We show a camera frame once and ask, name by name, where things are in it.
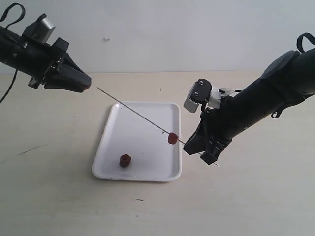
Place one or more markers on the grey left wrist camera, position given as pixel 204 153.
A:
pixel 40 30

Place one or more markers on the red berry bottom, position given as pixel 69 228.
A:
pixel 125 160

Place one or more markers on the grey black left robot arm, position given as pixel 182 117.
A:
pixel 15 51

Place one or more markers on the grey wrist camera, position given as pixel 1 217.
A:
pixel 205 94
pixel 40 30

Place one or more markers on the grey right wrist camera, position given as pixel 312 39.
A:
pixel 205 94

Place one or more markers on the white rectangular plastic tray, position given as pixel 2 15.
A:
pixel 140 129

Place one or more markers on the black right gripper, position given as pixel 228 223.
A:
pixel 214 133

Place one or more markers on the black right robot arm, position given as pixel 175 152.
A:
pixel 286 82

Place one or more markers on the red berry top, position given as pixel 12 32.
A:
pixel 172 138

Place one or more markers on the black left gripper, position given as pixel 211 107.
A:
pixel 56 69

